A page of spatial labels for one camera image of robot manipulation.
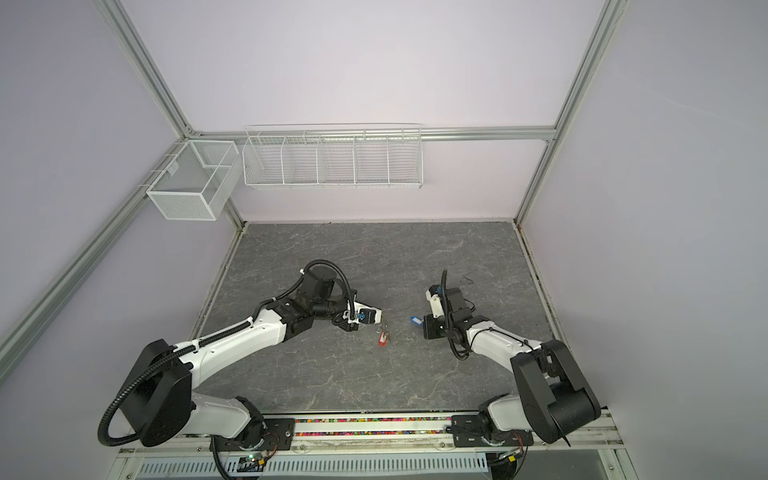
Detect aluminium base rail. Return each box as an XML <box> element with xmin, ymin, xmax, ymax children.
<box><xmin>120</xmin><ymin>411</ymin><xmax>625</xmax><ymax>462</ymax></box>

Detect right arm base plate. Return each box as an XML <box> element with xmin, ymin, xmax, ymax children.
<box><xmin>445</xmin><ymin>394</ymin><xmax>534</xmax><ymax>448</ymax></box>

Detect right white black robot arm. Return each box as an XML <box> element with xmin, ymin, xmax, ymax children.
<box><xmin>423</xmin><ymin>270</ymin><xmax>602</xmax><ymax>445</ymax></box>

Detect white mesh box basket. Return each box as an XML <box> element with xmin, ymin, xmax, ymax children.
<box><xmin>147</xmin><ymin>140</ymin><xmax>243</xmax><ymax>221</ymax></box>

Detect aluminium frame profiles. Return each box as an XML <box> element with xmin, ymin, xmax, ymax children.
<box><xmin>0</xmin><ymin>0</ymin><xmax>628</xmax><ymax>385</ymax></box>

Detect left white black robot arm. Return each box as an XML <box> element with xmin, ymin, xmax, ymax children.
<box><xmin>97</xmin><ymin>259</ymin><xmax>382</xmax><ymax>450</ymax></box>

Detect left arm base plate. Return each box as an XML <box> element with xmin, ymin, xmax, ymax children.
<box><xmin>213</xmin><ymin>417</ymin><xmax>296</xmax><ymax>452</ymax></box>

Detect white vented cable duct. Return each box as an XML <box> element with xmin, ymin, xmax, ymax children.
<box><xmin>135</xmin><ymin>454</ymin><xmax>490</xmax><ymax>479</ymax></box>

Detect white wire basket long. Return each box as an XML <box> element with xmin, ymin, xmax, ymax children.
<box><xmin>241</xmin><ymin>123</ymin><xmax>424</xmax><ymax>189</ymax></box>

